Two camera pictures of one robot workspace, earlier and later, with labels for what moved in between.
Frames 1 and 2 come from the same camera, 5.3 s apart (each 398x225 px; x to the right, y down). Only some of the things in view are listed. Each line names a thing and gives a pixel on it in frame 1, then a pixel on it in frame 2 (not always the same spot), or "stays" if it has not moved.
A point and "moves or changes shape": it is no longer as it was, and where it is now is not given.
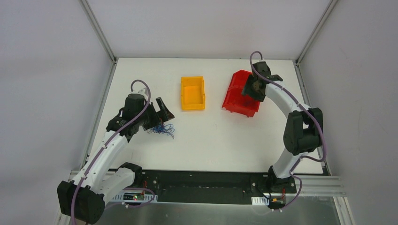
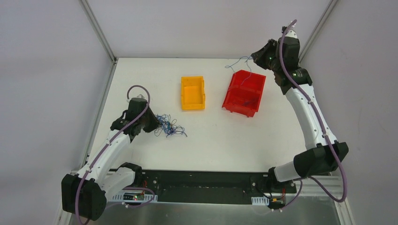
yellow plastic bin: x=193 y=97 stays
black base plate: x=213 y=186 stays
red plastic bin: x=236 y=102 stays
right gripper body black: x=253 y=88 → x=264 y=53
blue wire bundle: x=162 y=128 moves or changes shape
